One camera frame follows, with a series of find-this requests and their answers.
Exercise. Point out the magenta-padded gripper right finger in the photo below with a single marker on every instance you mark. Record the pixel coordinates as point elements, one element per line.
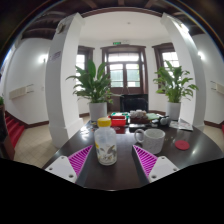
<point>163,168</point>

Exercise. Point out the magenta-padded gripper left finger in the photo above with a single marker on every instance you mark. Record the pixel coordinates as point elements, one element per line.
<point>61,168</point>

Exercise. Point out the clear bottle with yellow cap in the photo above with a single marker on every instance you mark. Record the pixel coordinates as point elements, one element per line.
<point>105,146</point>

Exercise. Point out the white speckled mug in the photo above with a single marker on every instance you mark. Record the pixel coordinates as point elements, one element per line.
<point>154,141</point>

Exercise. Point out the flat round red coaster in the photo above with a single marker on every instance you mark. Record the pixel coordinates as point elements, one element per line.
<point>182,145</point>

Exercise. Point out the dark grey headphones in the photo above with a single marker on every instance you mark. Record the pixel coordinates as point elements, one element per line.
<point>164,120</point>

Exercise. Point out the red carpeted staircase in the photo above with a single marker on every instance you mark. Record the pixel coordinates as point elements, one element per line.
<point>15,130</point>

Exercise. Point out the red box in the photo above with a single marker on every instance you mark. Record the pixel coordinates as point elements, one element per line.
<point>118,121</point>

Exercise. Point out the dark wooden cabinet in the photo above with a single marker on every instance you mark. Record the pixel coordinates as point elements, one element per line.
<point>5,136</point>

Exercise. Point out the green flat box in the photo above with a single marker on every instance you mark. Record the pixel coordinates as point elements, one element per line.
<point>120,114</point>

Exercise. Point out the black chair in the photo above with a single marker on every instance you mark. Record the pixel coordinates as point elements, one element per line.
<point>133,102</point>

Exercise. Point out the leafy plant in white pot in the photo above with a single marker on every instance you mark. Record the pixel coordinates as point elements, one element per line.
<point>173,83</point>
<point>95,86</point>

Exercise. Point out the dark wooden glazed double door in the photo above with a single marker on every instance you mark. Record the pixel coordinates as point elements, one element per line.
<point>125,75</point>

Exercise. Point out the dark wooden framed window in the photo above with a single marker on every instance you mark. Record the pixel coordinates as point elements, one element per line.
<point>170,56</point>
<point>81,61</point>

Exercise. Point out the green exit sign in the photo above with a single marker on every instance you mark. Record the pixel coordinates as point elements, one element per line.
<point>117,43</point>

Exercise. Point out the glowing wall lamp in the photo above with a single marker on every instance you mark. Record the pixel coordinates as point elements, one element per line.
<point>201,55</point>
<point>43,59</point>

